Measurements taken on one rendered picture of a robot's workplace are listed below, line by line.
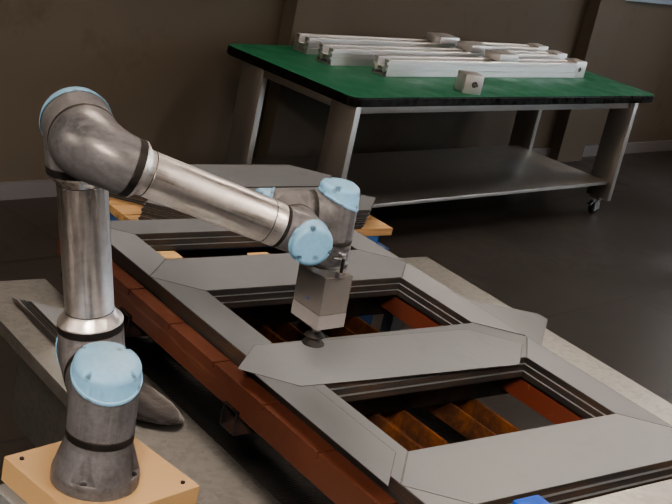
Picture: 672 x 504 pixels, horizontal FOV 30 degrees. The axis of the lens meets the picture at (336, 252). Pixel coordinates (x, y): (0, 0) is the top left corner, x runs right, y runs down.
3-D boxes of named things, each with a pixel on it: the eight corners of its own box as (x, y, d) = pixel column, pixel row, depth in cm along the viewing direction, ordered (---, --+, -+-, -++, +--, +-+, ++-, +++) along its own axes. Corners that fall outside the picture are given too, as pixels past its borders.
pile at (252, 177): (315, 182, 395) (318, 164, 393) (392, 228, 366) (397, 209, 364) (84, 183, 346) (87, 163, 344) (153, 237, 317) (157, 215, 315)
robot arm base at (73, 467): (73, 509, 206) (79, 456, 202) (35, 464, 216) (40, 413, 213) (154, 491, 215) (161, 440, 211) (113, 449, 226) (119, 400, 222)
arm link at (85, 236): (65, 413, 216) (44, 106, 195) (55, 373, 229) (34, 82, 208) (135, 403, 219) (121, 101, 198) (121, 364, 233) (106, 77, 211)
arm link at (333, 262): (335, 231, 233) (361, 247, 227) (331, 254, 234) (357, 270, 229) (302, 234, 228) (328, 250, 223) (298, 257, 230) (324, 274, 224)
